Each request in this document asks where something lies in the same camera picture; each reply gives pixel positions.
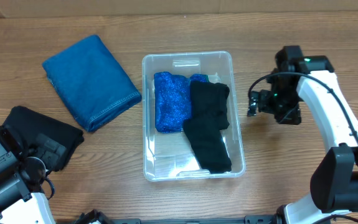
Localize blue glitter cloth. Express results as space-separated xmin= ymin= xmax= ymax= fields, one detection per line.
xmin=154 ymin=72 xmax=209 ymax=133

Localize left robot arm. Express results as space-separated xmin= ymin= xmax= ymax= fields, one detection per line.
xmin=0 ymin=126 xmax=65 ymax=223

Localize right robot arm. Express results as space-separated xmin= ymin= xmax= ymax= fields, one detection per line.
xmin=245 ymin=45 xmax=358 ymax=223

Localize blue denim folded cloth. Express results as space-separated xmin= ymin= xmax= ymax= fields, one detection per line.
xmin=42 ymin=35 xmax=141 ymax=133

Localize clear plastic storage bin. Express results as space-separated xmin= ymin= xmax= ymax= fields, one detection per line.
xmin=142 ymin=51 xmax=245 ymax=182

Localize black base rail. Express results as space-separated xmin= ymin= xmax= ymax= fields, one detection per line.
xmin=72 ymin=210 xmax=284 ymax=224

